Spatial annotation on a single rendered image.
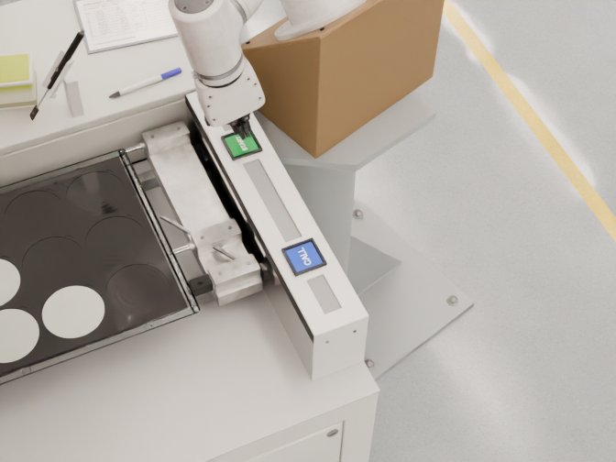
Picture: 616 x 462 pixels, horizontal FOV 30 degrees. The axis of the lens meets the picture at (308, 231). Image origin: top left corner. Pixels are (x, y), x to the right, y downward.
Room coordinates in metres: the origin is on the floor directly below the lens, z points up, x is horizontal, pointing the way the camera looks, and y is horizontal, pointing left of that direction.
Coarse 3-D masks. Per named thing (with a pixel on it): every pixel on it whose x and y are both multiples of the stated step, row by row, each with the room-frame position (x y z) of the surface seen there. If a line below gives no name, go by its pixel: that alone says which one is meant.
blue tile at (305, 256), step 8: (296, 248) 1.07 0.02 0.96; (304, 248) 1.08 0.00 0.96; (312, 248) 1.08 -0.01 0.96; (288, 256) 1.06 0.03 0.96; (296, 256) 1.06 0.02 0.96; (304, 256) 1.06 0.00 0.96; (312, 256) 1.06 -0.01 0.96; (296, 264) 1.04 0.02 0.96; (304, 264) 1.04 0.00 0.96; (312, 264) 1.05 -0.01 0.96
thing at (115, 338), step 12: (180, 312) 0.99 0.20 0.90; (192, 312) 0.99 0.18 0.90; (144, 324) 0.96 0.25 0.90; (156, 324) 0.96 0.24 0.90; (108, 336) 0.94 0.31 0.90; (120, 336) 0.94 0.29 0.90; (132, 336) 0.94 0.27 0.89; (84, 348) 0.91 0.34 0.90; (96, 348) 0.92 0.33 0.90; (48, 360) 0.89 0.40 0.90; (60, 360) 0.89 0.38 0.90; (12, 372) 0.87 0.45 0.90; (24, 372) 0.87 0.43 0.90; (0, 384) 0.85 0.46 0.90
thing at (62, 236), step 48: (48, 192) 1.22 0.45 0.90; (96, 192) 1.23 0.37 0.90; (0, 240) 1.12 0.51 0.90; (48, 240) 1.12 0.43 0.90; (96, 240) 1.12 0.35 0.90; (144, 240) 1.13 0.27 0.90; (48, 288) 1.02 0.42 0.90; (96, 288) 1.03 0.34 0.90; (144, 288) 1.03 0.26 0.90; (48, 336) 0.93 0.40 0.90; (96, 336) 0.94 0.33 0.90
